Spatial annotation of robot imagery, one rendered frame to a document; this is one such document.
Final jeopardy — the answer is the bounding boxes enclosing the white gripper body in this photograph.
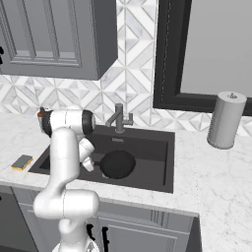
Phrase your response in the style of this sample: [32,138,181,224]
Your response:
[81,157,96,173]

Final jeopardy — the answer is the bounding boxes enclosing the black frying pan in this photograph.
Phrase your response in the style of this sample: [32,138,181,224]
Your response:
[93,150,138,181]

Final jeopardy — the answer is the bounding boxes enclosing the yellow and grey sponge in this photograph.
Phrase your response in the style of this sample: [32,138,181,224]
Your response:
[10,155,34,171]

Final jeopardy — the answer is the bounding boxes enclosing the black sink basin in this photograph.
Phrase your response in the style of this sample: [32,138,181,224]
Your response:
[28,125,176,195]

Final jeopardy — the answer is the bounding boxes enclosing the grey metal tap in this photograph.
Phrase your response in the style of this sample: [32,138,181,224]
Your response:
[104,102,135,134]

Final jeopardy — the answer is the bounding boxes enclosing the grey base cupboard door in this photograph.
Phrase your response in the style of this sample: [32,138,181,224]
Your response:
[97,216,194,252]
[18,200,100,252]

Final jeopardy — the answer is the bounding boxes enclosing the dark grey dishwasher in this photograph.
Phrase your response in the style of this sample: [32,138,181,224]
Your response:
[0,191,39,252]

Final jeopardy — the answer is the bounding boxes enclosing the grey paper towel roll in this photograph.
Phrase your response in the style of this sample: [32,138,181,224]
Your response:
[206,91,248,151]

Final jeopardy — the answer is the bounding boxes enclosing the black base cupboard handle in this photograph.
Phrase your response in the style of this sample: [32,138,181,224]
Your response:
[86,223,96,243]
[101,225,110,246]

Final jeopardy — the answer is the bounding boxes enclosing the black window frame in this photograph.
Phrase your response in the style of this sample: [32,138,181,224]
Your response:
[153,0,252,117]

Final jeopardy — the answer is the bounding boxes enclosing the grey wall cupboard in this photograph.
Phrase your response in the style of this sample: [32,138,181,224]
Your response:
[0,0,119,82]

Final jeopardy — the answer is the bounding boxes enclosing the grey wall cupboard door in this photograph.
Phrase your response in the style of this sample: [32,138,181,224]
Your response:
[0,0,99,81]

